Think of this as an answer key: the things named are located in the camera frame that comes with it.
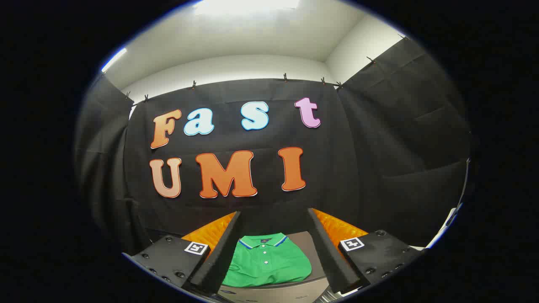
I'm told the green polo shirt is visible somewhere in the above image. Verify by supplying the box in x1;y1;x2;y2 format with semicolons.
221;233;313;288

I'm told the black backdrop cloth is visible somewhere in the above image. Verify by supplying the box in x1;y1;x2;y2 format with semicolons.
74;36;472;257

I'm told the row of black cloth clips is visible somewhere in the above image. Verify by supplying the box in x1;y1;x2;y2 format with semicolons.
124;34;411;101

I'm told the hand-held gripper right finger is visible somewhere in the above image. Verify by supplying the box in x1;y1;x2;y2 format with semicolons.
307;207;426;295

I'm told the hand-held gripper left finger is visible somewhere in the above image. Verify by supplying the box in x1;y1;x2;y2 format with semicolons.
122;210;244;295

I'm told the grey stand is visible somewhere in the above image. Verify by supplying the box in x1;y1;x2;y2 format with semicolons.
217;230;333;303

